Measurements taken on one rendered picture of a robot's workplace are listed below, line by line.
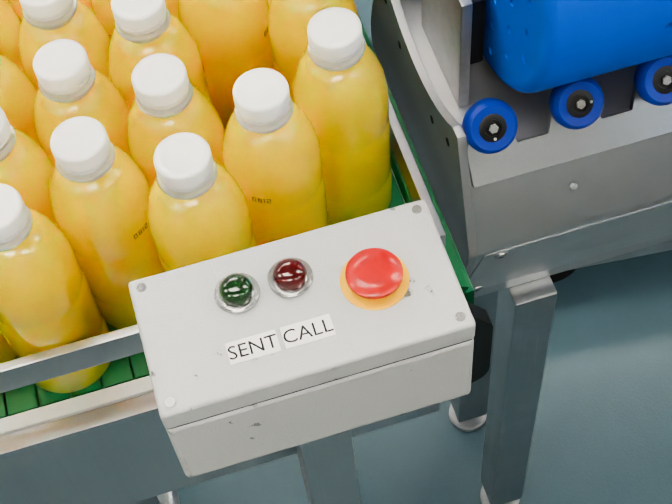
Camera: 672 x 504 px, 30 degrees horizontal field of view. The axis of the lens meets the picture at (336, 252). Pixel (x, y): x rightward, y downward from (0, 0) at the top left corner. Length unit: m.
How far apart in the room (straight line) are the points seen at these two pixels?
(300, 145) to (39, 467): 0.34
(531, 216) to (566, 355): 0.92
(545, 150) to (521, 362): 0.44
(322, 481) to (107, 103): 0.33
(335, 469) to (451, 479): 0.94
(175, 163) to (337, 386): 0.19
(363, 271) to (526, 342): 0.65
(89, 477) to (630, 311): 1.18
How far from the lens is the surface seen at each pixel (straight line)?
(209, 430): 0.79
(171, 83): 0.88
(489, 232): 1.10
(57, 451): 1.02
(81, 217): 0.89
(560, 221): 1.12
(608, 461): 1.94
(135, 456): 1.06
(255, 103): 0.86
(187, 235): 0.87
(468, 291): 1.04
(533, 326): 1.38
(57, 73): 0.91
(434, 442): 1.94
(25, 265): 0.87
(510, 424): 1.60
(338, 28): 0.90
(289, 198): 0.92
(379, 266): 0.78
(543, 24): 0.91
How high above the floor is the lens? 1.78
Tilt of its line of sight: 58 degrees down
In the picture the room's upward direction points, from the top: 7 degrees counter-clockwise
